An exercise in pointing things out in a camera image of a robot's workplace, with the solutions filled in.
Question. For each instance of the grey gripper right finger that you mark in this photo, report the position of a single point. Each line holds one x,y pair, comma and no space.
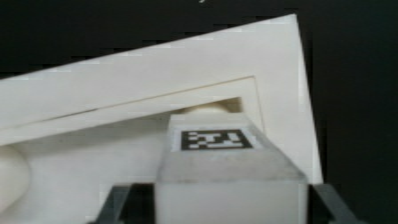
344,216

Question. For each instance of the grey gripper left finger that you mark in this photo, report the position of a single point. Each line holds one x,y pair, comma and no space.
111,215

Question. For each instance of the white leg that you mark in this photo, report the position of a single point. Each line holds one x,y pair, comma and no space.
228,180

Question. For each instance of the white square tabletop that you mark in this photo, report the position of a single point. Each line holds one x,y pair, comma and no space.
95,149

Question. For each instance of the white obstacle wall right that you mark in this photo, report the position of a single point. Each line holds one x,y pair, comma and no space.
241,63

